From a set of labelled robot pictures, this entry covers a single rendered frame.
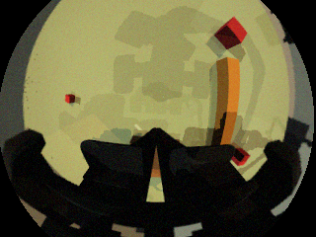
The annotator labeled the brown square block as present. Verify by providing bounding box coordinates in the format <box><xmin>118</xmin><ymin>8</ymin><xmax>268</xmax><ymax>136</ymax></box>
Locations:
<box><xmin>130</xmin><ymin>135</ymin><xmax>161</xmax><ymax>177</ymax></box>

